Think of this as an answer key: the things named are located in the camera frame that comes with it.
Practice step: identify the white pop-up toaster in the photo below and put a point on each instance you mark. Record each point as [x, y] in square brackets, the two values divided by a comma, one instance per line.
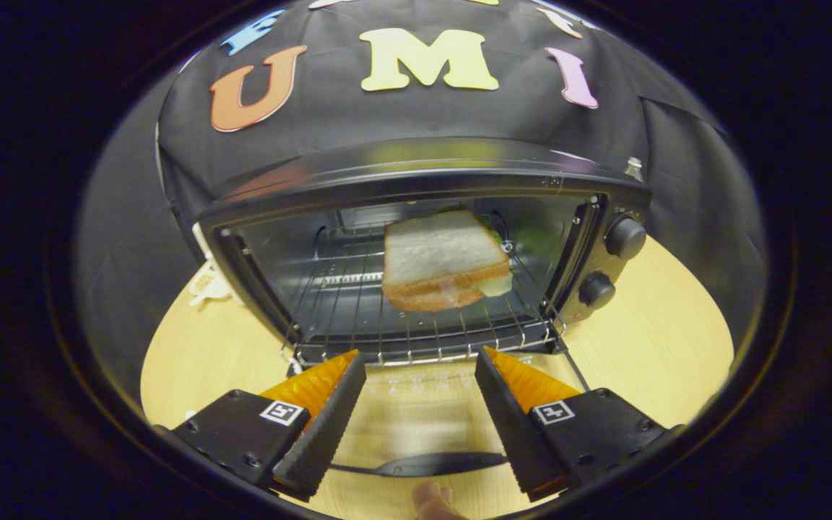
[201, 242]

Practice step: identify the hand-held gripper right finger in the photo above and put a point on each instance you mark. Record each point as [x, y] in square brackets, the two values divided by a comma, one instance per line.
[517, 433]

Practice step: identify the toast sandwich with lettuce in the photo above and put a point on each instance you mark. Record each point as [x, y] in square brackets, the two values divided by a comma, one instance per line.
[438, 249]

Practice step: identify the black backdrop cloth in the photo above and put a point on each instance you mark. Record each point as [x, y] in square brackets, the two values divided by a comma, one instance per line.
[387, 115]

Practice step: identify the black toaster oven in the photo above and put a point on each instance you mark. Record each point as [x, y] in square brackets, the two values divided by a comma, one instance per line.
[423, 170]

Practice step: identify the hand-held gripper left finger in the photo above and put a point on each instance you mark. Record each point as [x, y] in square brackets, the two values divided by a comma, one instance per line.
[329, 426]

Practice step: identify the small white snack dish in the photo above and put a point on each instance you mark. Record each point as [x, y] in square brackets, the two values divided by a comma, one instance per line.
[208, 285]

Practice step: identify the green drink bottle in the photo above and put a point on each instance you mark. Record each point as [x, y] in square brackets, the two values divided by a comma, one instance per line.
[633, 172]

